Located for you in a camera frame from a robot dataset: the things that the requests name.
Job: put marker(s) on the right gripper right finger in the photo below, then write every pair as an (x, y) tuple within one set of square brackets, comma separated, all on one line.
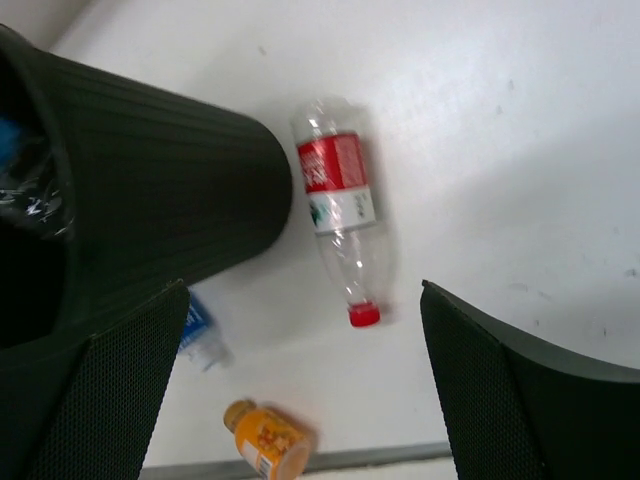
[(518, 407)]

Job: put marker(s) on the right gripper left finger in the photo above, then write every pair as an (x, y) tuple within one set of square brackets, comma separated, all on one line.
[(82, 403)]

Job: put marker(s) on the clear bottle light blue label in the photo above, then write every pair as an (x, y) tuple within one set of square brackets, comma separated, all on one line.
[(31, 193)]

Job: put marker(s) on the black plastic bin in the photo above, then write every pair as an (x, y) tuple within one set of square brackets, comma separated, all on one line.
[(160, 187)]

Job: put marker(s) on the clear bottle dark blue label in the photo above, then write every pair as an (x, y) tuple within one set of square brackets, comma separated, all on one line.
[(202, 341)]

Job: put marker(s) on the orange juice bottle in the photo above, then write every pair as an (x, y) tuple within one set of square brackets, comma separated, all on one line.
[(273, 443)]

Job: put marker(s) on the clear bottle red label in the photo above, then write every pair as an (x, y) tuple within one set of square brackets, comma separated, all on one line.
[(350, 228)]

